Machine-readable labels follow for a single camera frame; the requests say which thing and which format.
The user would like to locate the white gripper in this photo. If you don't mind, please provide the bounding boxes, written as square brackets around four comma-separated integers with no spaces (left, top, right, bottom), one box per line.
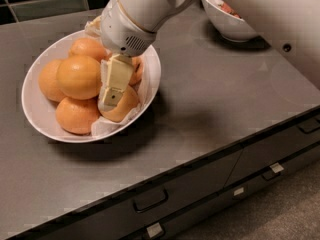
[84,0,156,112]

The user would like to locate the orange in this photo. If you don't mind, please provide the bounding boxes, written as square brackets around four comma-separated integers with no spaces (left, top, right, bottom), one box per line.
[100,86,139,123]
[68,38,109,62]
[56,55,101,100]
[129,56,144,86]
[38,59,65,102]
[56,97,100,135]

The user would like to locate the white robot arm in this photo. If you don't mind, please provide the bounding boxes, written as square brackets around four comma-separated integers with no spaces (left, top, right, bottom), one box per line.
[86,0,320,88]

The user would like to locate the white bowl with oranges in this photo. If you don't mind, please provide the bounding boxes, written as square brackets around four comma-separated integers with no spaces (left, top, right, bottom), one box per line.
[21,30,161,143]

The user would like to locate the white bowl with strawberries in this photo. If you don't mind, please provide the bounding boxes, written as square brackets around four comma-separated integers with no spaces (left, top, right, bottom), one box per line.
[201,0,258,42]

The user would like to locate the white paper liner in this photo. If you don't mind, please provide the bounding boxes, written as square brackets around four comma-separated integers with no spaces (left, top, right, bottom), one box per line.
[83,15,152,138]

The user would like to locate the red strawberries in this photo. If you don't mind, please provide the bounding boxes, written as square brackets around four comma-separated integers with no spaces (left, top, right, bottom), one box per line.
[219,2,241,18]

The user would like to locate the left upper drawer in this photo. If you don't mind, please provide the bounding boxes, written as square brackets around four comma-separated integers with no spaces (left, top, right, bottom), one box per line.
[8,151,241,240]

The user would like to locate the drawer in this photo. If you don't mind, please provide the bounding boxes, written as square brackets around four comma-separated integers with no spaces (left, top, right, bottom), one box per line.
[121,144,319,240]
[226,107,320,186]
[8,151,241,240]

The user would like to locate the right upper drawer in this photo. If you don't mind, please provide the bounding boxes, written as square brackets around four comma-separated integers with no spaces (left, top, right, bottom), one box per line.
[226,107,320,186]

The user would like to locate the lower drawer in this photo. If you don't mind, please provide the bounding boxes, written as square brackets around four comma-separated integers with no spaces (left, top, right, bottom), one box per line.
[121,144,319,240]

